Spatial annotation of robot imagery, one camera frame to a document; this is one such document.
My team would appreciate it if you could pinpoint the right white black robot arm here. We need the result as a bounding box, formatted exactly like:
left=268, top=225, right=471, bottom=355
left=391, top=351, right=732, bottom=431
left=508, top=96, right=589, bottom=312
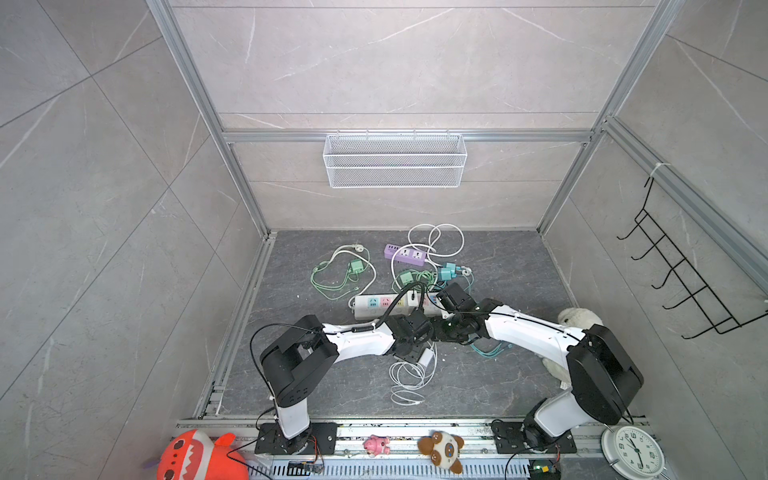
left=435, top=285, right=644, bottom=451

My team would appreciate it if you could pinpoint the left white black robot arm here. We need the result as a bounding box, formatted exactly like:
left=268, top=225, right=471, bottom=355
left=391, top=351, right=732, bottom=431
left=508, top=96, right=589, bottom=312
left=248, top=281, right=433, bottom=454

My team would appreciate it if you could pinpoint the brown white plush toy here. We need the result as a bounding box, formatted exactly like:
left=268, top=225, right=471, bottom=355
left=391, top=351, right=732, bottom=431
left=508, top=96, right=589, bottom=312
left=417, top=431, right=465, bottom=474

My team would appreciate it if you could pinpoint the red monster plush toy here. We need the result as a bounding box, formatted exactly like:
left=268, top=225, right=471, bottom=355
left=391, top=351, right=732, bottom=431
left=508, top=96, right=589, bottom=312
left=156, top=430, right=249, bottom=480

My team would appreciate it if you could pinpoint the purple power strip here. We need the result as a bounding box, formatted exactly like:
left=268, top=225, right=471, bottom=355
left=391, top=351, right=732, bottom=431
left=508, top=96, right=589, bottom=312
left=384, top=244, right=426, bottom=267

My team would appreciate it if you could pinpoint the small pink plush toy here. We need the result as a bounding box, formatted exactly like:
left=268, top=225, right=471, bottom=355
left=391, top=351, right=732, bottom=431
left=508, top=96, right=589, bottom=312
left=363, top=435, right=391, bottom=457

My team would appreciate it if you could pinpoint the white pastel power strip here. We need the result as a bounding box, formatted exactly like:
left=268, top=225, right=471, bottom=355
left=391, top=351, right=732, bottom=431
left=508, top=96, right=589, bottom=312
left=352, top=291, right=449, bottom=321

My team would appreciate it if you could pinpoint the black wall hook rack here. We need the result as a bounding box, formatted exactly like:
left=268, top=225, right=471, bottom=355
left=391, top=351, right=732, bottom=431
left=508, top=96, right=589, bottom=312
left=616, top=178, right=767, bottom=341

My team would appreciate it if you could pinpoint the white analog clock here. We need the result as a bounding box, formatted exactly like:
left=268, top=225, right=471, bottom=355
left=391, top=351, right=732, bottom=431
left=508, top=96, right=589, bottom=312
left=600, top=425, right=665, bottom=480

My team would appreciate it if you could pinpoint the white plush dog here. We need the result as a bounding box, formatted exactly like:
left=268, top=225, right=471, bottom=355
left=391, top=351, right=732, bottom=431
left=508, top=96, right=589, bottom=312
left=542, top=307, right=604, bottom=390

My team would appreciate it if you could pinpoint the white wire mesh basket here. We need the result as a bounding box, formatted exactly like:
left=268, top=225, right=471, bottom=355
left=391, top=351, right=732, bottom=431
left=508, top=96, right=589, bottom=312
left=323, top=133, right=468, bottom=189

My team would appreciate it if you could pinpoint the white coiled power cord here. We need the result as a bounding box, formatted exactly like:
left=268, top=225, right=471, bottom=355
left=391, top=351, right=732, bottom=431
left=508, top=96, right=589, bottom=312
left=389, top=223, right=466, bottom=271

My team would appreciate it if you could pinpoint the teal charger plug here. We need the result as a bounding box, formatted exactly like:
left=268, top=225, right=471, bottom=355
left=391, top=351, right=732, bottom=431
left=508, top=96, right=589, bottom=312
left=437, top=263, right=457, bottom=282

